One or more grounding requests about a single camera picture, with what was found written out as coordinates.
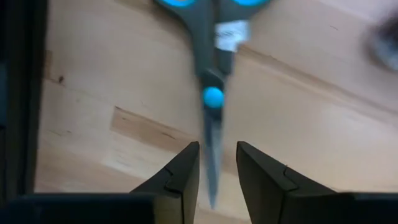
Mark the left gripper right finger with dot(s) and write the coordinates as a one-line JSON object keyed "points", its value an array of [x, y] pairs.
{"points": [[264, 183]]}

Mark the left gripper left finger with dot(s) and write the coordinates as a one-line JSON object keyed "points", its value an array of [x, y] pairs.
{"points": [[180, 186]]}

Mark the dark grey scissors blue pivot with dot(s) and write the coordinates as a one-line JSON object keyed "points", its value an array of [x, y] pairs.
{"points": [[206, 46]]}

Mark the round-head makeup brush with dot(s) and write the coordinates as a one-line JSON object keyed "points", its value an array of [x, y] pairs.
{"points": [[384, 40]]}

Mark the black aluminium table frame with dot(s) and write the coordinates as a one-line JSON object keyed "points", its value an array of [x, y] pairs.
{"points": [[21, 93]]}

